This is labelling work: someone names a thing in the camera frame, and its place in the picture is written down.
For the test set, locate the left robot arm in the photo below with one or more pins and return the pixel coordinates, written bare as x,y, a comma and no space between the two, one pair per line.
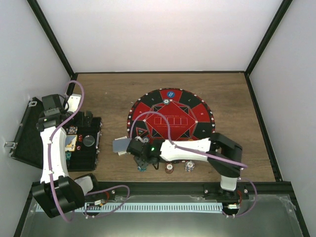
57,193

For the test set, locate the blue white poker chip stack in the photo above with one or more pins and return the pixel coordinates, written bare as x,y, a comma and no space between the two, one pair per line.
189,166

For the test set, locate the round red black poker mat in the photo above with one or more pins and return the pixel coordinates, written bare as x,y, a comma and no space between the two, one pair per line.
185,117

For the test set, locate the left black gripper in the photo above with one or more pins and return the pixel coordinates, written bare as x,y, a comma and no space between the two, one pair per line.
88,119

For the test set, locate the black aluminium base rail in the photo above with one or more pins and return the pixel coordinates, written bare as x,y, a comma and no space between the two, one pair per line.
208,190

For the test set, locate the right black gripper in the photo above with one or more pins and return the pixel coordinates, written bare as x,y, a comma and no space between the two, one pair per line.
141,164

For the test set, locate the orange brown poker chip stack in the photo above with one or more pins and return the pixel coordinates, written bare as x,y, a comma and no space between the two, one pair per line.
169,168

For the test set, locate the black round dealer button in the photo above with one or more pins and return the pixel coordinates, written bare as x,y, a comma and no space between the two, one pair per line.
88,140

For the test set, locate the black frame post left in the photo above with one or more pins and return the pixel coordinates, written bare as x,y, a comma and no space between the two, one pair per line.
39,14

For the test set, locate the black frame post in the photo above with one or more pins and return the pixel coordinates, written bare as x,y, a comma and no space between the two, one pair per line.
280,13
39,14

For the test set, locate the light blue slotted cable duct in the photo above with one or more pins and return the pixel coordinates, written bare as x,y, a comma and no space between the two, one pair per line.
193,207

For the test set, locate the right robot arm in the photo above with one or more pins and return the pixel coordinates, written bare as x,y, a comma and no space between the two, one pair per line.
222,153

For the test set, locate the black frame post right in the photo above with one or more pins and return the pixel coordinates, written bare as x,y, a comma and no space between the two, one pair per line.
280,13

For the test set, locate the green poker chip stack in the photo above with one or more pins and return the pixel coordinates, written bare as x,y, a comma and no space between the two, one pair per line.
141,169

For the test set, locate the blue small blind button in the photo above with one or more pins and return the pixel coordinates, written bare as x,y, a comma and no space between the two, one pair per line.
170,94

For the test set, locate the triangular all in marker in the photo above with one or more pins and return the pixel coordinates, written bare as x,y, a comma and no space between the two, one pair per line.
141,132

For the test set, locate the card deck in case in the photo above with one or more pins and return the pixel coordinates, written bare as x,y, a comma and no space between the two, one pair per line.
70,143

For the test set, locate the black poker set case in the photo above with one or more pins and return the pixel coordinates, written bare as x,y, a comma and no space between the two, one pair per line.
27,145

